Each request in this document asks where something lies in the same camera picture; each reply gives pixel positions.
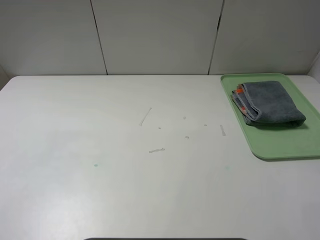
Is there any grey towel with orange patches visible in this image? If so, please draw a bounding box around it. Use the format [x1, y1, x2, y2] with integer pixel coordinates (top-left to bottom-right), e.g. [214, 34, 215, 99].
[230, 81, 307, 128]

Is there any light green plastic tray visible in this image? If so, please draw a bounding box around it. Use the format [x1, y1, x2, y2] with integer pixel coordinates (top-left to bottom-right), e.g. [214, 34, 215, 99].
[220, 73, 320, 161]

